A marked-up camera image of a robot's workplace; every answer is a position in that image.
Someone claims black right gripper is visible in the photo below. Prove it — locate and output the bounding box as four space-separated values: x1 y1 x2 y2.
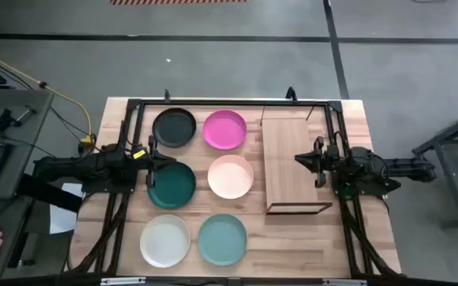
294 136 342 189

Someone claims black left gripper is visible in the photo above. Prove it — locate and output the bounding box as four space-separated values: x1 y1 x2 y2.
131 134 178 188

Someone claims dark green plate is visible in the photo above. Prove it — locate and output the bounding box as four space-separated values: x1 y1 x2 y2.
146 161 197 211

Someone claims peach plate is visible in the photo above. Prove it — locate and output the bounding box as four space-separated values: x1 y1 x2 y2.
207 154 254 200

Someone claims pink plate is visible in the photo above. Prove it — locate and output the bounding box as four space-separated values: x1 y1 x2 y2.
202 110 248 151

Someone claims white plate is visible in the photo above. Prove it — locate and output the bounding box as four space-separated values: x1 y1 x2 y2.
139 214 192 269

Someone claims light blue plate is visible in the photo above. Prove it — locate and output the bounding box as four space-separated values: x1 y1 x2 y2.
197 213 248 267

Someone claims black plate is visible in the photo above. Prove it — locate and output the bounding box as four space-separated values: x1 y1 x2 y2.
152 107 197 149

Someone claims white paper sheet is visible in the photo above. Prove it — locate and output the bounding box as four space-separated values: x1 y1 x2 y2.
49 182 85 235

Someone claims black flat panel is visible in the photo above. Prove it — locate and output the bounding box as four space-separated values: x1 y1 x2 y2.
15 173 83 214

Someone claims grey metal side table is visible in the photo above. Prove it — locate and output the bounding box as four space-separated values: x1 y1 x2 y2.
411 102 458 230

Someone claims grey desk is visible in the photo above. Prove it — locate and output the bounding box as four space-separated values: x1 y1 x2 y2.
0 87 55 280

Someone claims black clamp device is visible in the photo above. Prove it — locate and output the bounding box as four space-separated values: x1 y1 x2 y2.
0 104 38 134

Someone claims wooden shelf with black frame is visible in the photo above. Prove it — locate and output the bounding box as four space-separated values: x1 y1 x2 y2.
259 103 334 216

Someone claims black metal table frame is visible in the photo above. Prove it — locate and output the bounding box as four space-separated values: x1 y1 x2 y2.
64 97 407 279

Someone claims black cable bundle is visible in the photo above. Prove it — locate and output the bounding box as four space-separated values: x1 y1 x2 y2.
340 194 404 278
68 193 129 276

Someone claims thin black cable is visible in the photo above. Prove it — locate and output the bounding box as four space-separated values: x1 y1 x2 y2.
0 49 95 139

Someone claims yellow cable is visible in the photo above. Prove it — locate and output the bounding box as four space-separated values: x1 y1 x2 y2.
0 42 95 145

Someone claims silver metal bracket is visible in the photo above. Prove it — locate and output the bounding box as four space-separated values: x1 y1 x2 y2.
100 276 147 286
323 278 369 286

